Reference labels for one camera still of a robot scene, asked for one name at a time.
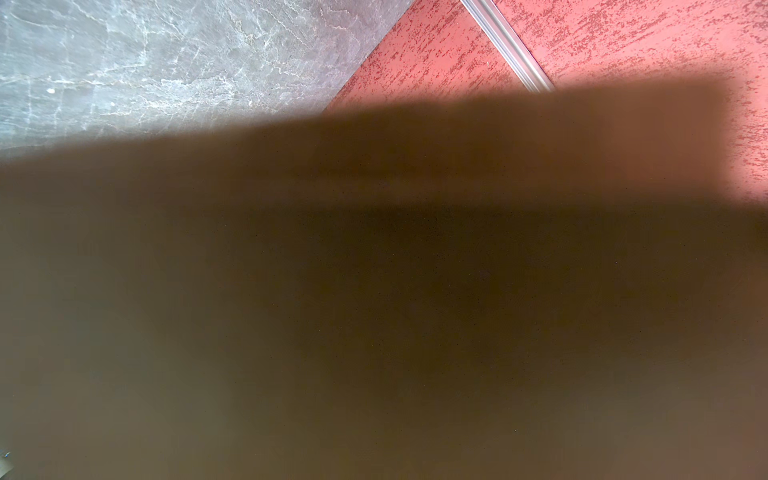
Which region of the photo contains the brown cardboard box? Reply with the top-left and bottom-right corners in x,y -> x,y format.
1,77 -> 767,479

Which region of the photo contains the right aluminium corner post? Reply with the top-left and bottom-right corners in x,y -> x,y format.
461,0 -> 555,93

